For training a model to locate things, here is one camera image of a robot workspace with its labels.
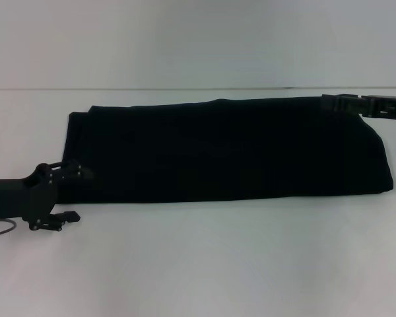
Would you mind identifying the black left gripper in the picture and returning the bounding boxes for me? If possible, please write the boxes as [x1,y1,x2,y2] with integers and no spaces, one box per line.
[0,158,95,232]

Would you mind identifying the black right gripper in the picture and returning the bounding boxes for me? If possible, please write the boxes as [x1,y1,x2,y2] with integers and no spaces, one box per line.
[319,93,396,123]

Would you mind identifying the black t-shirt with FREE print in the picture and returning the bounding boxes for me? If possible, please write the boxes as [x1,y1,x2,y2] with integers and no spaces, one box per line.
[54,95,395,205]

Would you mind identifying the left gripper cable with plug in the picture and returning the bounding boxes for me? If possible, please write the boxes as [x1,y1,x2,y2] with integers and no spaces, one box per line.
[0,217,18,238]

